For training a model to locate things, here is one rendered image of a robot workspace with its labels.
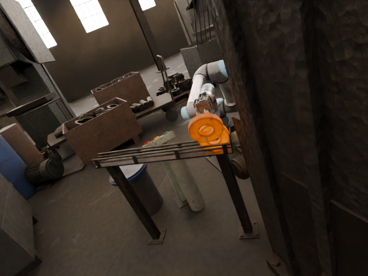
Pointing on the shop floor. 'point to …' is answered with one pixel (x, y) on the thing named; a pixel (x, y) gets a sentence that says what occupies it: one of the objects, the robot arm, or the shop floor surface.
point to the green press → (29, 74)
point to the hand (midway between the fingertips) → (203, 125)
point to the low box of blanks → (102, 129)
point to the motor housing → (240, 167)
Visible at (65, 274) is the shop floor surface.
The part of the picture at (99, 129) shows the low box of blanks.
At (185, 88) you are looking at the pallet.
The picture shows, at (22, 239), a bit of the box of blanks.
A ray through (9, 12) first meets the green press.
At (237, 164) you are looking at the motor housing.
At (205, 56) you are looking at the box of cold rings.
